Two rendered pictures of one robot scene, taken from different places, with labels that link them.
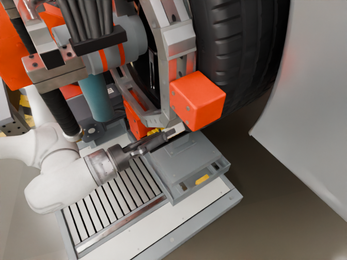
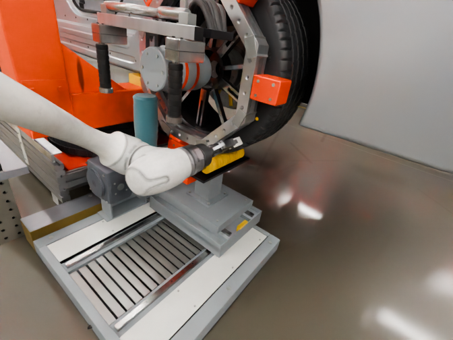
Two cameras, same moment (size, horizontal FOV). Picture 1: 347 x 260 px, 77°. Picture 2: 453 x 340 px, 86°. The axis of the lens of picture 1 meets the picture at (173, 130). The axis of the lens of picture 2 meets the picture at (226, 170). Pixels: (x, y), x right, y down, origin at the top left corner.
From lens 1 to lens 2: 51 cm
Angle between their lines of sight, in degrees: 29
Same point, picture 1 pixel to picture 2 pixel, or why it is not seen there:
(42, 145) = (131, 141)
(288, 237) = (327, 269)
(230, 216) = (273, 264)
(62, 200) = (169, 175)
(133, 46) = (205, 71)
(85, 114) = not seen: hidden behind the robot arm
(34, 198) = (145, 168)
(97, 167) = (191, 152)
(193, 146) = (226, 197)
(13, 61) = not seen: hidden behind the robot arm
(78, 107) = not seen: hidden behind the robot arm
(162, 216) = (210, 270)
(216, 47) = (281, 54)
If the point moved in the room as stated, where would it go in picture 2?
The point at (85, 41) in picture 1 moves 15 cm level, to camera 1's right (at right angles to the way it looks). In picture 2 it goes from (216, 30) to (269, 38)
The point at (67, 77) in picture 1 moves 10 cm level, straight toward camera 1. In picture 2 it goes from (195, 56) to (226, 63)
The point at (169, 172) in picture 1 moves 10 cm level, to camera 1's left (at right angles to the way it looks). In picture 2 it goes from (212, 218) to (190, 220)
